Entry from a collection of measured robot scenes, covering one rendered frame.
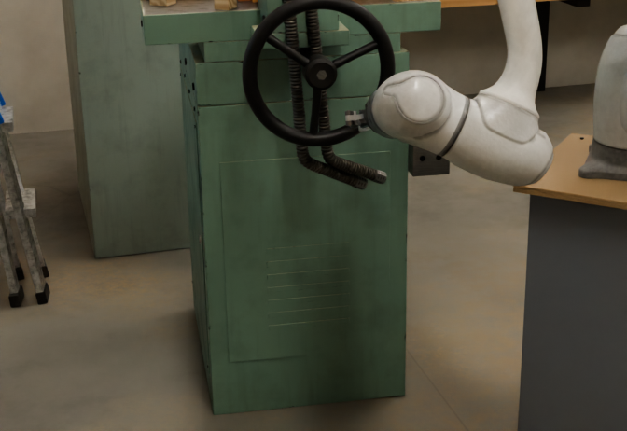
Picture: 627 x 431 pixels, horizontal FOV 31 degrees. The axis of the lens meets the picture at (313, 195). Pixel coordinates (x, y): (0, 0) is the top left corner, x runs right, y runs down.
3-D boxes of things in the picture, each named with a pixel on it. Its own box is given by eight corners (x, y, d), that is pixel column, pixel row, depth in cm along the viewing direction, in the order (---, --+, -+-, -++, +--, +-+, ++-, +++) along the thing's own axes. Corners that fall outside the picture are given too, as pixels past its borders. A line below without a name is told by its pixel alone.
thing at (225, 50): (204, 62, 222) (203, 42, 220) (196, 41, 241) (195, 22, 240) (400, 51, 228) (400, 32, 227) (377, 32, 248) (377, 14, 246)
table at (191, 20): (145, 56, 210) (142, 24, 208) (139, 25, 238) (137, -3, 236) (455, 39, 219) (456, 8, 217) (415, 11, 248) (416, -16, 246)
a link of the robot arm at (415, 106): (356, 126, 179) (429, 159, 181) (377, 118, 163) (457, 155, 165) (383, 64, 180) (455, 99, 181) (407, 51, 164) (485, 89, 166)
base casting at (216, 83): (194, 106, 224) (192, 62, 221) (177, 48, 278) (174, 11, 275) (411, 93, 232) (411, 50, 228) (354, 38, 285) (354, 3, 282)
